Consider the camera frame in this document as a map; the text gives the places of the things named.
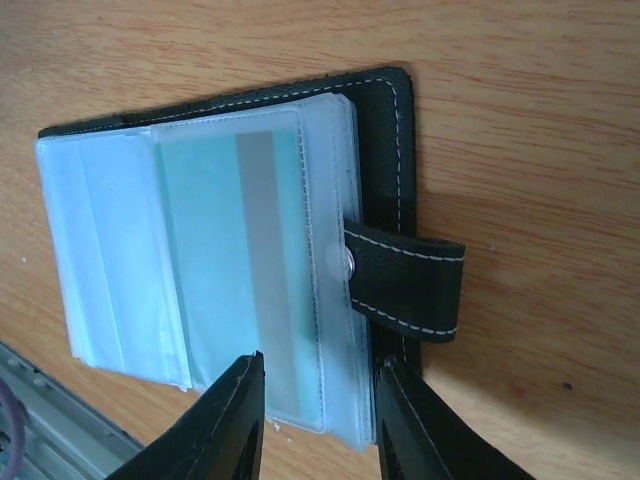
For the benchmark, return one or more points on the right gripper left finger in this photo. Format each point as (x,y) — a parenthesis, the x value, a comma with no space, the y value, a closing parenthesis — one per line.
(219,437)

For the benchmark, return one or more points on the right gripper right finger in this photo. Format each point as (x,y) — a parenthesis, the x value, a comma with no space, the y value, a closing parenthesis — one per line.
(421,437)

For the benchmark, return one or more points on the black card holder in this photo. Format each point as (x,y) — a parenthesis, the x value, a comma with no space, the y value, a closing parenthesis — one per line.
(378,289)

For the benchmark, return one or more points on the aluminium rail frame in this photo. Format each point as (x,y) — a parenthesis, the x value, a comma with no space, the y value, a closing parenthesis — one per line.
(48,432)

